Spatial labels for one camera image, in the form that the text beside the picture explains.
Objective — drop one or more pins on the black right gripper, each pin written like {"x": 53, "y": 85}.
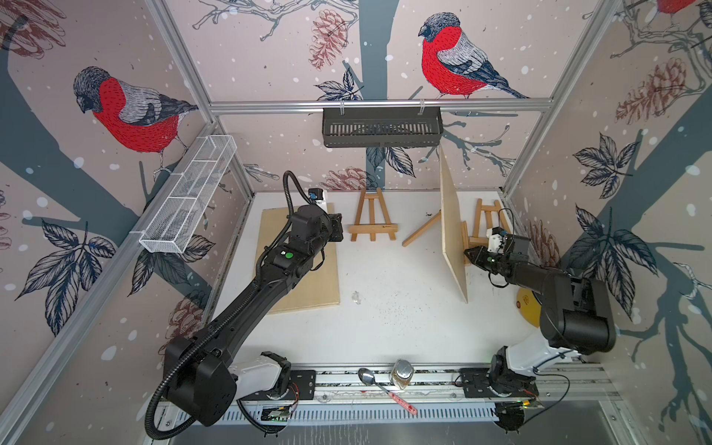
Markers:
{"x": 480, "y": 257}

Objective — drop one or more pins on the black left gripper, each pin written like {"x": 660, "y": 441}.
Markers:
{"x": 336, "y": 226}

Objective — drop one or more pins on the wooden easel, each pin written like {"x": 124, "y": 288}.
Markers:
{"x": 487, "y": 217}
{"x": 372, "y": 217}
{"x": 436, "y": 218}

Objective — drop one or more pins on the plywood board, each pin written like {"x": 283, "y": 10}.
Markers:
{"x": 318, "y": 289}
{"x": 453, "y": 246}

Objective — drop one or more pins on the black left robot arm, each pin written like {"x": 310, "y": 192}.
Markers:
{"x": 199, "y": 384}

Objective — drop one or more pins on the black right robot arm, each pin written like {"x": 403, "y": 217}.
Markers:
{"x": 575, "y": 317}

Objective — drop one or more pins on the yellow pot black lid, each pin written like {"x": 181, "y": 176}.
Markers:
{"x": 529, "y": 307}

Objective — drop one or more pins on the black hanging basket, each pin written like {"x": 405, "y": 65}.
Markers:
{"x": 382, "y": 127}

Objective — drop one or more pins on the small metal cup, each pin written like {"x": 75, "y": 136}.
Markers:
{"x": 401, "y": 374}

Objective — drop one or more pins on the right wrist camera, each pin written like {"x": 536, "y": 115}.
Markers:
{"x": 496, "y": 237}

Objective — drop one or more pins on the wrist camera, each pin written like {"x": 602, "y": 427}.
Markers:
{"x": 496, "y": 237}
{"x": 318, "y": 197}

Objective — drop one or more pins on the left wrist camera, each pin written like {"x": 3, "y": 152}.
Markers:
{"x": 318, "y": 197}

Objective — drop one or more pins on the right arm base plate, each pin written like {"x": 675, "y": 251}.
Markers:
{"x": 477, "y": 383}

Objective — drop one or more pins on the metal spoon red handle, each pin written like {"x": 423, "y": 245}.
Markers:
{"x": 368, "y": 378}

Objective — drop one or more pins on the horizontal aluminium rail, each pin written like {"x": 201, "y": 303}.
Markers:
{"x": 306, "y": 107}

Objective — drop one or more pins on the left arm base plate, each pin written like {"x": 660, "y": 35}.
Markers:
{"x": 300, "y": 385}

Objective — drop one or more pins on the white wire mesh basket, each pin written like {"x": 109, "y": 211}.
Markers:
{"x": 179, "y": 215}

